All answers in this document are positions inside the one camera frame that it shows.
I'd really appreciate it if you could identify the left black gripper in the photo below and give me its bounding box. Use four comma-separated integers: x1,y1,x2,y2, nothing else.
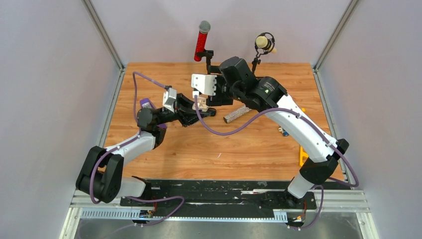
157,93,210,127

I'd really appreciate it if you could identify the white earbud charging case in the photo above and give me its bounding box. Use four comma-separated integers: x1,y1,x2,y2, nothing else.
197,96,209,112

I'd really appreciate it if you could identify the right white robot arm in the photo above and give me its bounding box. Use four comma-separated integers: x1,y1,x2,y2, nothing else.
191,56,349,208

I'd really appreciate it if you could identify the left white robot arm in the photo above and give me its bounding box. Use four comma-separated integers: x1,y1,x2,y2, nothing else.
76,93,199,206

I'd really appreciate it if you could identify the silver glitter microphone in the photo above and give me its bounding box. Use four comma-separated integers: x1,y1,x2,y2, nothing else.
223,106,251,123

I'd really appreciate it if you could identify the black tripod mic stand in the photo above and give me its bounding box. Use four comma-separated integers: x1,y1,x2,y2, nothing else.
251,53,261,73

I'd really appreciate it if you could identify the purple metronome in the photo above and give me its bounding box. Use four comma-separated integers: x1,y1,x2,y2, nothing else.
139,98,167,129

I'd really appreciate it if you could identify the beige condenser microphone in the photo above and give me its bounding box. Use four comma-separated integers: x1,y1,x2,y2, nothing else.
255,32,277,55

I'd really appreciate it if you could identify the red glitter microphone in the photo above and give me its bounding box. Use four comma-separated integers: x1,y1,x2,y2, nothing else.
194,20,211,62

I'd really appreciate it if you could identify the yellow plastic triangle toy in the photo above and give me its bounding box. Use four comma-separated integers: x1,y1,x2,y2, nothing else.
299,146,309,167

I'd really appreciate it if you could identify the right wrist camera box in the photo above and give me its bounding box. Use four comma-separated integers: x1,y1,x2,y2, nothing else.
191,74,217,97

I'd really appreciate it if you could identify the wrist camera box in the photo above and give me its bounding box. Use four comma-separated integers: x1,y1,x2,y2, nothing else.
191,74,217,97
162,87,177,113

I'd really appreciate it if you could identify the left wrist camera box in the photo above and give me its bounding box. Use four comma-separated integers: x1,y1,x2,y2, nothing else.
162,87,177,113

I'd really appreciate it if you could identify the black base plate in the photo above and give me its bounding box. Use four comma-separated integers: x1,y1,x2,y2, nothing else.
115,180,320,219

